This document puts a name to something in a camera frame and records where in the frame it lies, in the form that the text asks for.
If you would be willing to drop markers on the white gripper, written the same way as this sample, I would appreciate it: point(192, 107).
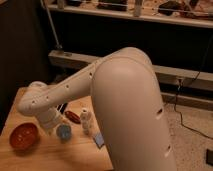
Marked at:
point(49, 119)

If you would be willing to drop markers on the blue ceramic cup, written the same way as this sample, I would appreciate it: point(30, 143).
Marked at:
point(63, 131)

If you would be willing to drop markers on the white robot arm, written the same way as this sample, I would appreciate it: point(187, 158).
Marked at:
point(127, 103)

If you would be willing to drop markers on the orange ceramic bowl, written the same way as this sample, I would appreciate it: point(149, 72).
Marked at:
point(24, 136)

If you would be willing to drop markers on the black white striped eraser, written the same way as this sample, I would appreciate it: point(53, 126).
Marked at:
point(61, 108)

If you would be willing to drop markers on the red oval object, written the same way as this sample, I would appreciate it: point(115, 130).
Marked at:
point(73, 117)

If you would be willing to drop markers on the white plastic bottle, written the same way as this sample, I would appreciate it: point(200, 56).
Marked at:
point(86, 119)

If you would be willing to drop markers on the wooden table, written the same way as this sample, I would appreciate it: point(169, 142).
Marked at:
point(49, 153)

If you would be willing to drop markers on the metal pole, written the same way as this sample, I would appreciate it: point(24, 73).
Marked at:
point(58, 45)

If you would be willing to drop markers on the black box on floor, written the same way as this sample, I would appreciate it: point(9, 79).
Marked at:
point(209, 157)

